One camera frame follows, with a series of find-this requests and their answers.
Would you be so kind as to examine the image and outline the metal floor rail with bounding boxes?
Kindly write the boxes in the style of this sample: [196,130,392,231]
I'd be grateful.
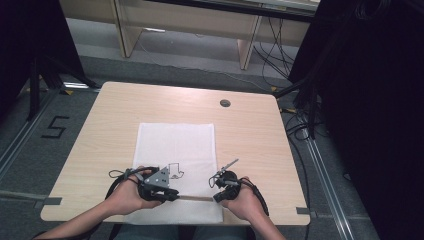
[299,112,356,240]
[0,89,63,183]

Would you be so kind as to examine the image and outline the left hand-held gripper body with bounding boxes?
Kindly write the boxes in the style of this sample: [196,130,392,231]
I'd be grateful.
[137,166,172,202]

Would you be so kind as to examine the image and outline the black metal stand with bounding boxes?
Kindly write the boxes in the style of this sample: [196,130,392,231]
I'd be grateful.
[27,54,99,122]
[272,64,323,140]

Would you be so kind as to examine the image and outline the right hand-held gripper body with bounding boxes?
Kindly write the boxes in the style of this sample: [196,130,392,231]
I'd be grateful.
[214,158,241,200]

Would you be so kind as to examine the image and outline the person's right hand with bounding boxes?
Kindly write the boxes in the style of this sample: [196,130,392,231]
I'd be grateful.
[220,175,265,222]

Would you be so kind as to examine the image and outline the black floor cables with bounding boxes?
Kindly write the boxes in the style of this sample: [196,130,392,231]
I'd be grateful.
[280,105,323,240]

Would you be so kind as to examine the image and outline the person's legs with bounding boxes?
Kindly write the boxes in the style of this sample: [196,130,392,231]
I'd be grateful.
[113,223,249,240]

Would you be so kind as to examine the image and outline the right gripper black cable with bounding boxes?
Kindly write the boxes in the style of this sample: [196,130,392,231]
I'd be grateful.
[239,177,270,218]

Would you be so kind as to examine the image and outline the light wooden desk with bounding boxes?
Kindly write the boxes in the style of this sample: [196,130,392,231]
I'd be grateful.
[59,0,322,71]

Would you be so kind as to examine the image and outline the person's left hand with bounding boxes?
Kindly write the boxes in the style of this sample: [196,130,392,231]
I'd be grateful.
[105,165,163,217]

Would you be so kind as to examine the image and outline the white towel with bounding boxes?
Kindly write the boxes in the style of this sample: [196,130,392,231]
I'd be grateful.
[123,122,225,226]

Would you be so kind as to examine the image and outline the hanging black cable bundle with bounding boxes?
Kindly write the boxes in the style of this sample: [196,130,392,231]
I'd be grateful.
[252,16,297,81]

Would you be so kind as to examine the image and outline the black curtain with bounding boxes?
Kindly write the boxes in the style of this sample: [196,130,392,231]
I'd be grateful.
[287,0,424,240]
[0,0,86,121]

